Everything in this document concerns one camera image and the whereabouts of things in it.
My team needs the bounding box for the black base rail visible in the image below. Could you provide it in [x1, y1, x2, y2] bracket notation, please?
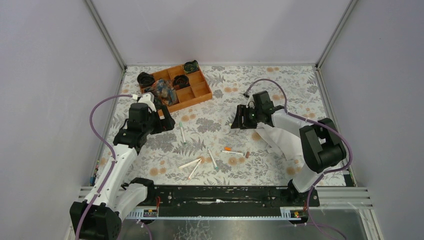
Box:
[131, 177, 320, 218]

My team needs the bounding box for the black roll middle tray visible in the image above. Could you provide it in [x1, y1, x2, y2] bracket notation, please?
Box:
[172, 74, 190, 90]

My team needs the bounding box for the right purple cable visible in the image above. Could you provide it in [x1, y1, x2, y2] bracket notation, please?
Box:
[243, 78, 354, 240]

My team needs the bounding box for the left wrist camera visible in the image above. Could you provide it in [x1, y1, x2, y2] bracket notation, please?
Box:
[137, 92, 157, 112]

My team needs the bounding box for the black roll top tray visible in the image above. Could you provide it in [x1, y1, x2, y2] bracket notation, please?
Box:
[182, 60, 200, 75]

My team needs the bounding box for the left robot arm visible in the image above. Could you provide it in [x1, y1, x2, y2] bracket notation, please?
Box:
[69, 102, 175, 240]

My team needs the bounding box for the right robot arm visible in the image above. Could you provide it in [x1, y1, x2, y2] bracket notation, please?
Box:
[230, 91, 347, 193]

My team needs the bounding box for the orange wooden divided tray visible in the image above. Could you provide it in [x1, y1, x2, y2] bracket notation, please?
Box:
[143, 64, 213, 113]

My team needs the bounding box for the colourful crumpled wrapper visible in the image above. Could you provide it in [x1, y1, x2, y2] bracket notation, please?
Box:
[142, 78, 179, 107]

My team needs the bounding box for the white pen with label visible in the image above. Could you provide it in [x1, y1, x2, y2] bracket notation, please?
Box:
[221, 150, 244, 156]

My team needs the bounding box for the white pen teal tip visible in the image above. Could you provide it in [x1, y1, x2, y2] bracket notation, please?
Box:
[207, 148, 219, 170]

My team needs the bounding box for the white pen orange tip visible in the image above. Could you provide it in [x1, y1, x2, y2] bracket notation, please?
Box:
[187, 159, 202, 180]

